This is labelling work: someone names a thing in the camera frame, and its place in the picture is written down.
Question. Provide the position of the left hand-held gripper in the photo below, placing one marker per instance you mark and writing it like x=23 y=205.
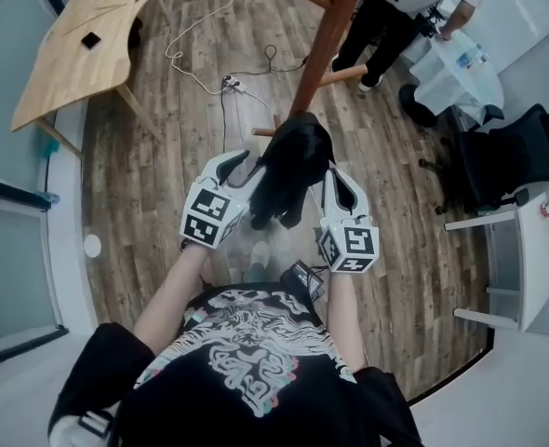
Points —
x=207 y=217

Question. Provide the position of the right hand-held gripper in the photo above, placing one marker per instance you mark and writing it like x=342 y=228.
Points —
x=351 y=245

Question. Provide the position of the black clothes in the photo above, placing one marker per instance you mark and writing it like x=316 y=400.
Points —
x=293 y=170

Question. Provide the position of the wooden coat rack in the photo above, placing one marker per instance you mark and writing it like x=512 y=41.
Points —
x=325 y=44

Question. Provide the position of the person's right forearm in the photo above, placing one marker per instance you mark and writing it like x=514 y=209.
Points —
x=344 y=324

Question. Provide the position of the person's left forearm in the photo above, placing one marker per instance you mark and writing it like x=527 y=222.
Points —
x=167 y=301

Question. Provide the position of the person's white shoe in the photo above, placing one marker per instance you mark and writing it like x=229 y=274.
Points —
x=260 y=254

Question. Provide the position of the small electronic box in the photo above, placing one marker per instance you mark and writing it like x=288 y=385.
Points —
x=302 y=280

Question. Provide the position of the white power strip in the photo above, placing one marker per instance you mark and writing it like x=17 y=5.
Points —
x=233 y=83

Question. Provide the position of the black round stool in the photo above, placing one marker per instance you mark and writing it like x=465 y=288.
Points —
x=418 y=105

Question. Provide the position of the white round floor disc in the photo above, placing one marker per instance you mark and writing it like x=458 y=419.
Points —
x=92 y=246

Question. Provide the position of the round table with white cloth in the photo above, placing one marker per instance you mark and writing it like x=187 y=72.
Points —
x=456 y=86

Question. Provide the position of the black office chair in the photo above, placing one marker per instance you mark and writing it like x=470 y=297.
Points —
x=502 y=166

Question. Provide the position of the light wooden table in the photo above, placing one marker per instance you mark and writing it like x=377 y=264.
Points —
x=79 y=63

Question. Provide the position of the clear water bottle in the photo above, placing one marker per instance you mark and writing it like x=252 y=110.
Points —
x=472 y=56

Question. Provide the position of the white side desk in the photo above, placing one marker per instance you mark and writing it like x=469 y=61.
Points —
x=530 y=259

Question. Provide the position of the small black device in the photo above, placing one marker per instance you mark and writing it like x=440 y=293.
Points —
x=90 y=40

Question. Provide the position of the person's black printed t-shirt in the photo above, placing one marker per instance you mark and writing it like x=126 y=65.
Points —
x=251 y=389

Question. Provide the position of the black framed glass partition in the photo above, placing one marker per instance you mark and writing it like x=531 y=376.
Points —
x=14 y=268

